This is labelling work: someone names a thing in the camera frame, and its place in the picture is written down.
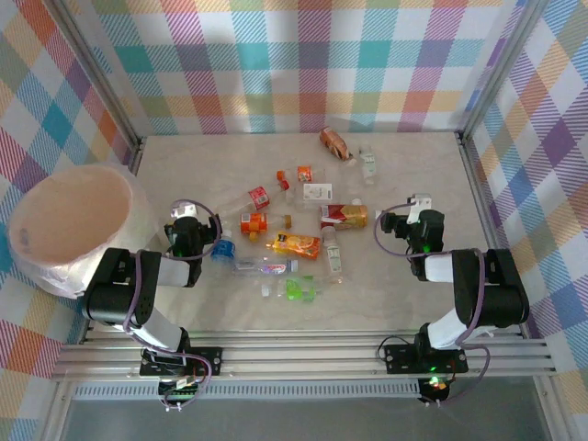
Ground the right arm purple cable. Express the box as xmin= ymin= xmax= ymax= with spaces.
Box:
xmin=374 ymin=204 xmax=492 ymax=408

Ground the orange label bottle brown cap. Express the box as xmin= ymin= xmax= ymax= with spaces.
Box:
xmin=238 ymin=211 xmax=294 ymax=243

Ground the clear bottle green print label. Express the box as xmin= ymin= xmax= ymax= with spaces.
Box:
xmin=356 ymin=143 xmax=379 ymax=186
xmin=321 ymin=227 xmax=345 ymax=285

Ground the clear bottle pink blue label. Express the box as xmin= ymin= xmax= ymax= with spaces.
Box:
xmin=232 ymin=257 xmax=300 ymax=278

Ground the right aluminium frame post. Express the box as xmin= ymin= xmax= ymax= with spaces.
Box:
xmin=458 ymin=0 xmax=551 ymax=140

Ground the clear plastic bottle white cap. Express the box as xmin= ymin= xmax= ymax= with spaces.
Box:
xmin=340 ymin=173 xmax=363 ymax=207

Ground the round bin with plastic liner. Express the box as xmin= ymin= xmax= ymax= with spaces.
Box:
xmin=6 ymin=164 xmax=152 ymax=300

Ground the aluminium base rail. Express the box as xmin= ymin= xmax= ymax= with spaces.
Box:
xmin=50 ymin=328 xmax=557 ymax=382

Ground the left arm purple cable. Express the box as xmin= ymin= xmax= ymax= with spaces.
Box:
xmin=122 ymin=198 xmax=221 ymax=413

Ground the grey slotted cable duct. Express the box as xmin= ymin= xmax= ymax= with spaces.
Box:
xmin=73 ymin=379 xmax=424 ymax=401

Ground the aluminium frame post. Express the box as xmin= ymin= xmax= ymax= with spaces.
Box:
xmin=458 ymin=0 xmax=551 ymax=140
xmin=53 ymin=0 xmax=148 ymax=174

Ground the white card packet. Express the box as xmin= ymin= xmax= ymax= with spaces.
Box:
xmin=286 ymin=182 xmax=334 ymax=211

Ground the orange yellow snack packet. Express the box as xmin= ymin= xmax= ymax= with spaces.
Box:
xmin=266 ymin=232 xmax=322 ymax=262

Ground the blue label plastic bottle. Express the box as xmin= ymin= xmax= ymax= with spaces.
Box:
xmin=209 ymin=229 xmax=238 ymax=268

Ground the red and gold packet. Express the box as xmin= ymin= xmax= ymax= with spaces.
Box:
xmin=320 ymin=203 xmax=385 ymax=232

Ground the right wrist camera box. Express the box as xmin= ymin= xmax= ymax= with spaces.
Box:
xmin=407 ymin=192 xmax=434 ymax=224

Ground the red label clear bottle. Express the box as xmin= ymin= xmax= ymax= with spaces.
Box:
xmin=214 ymin=177 xmax=292 ymax=222

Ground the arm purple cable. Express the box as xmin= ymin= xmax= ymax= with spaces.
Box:
xmin=122 ymin=198 xmax=221 ymax=413
xmin=374 ymin=204 xmax=492 ymax=408

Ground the aluminium side rail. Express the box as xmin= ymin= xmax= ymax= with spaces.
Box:
xmin=457 ymin=130 xmax=527 ymax=339

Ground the left aluminium frame post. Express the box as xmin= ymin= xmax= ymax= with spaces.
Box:
xmin=53 ymin=0 xmax=148 ymax=174

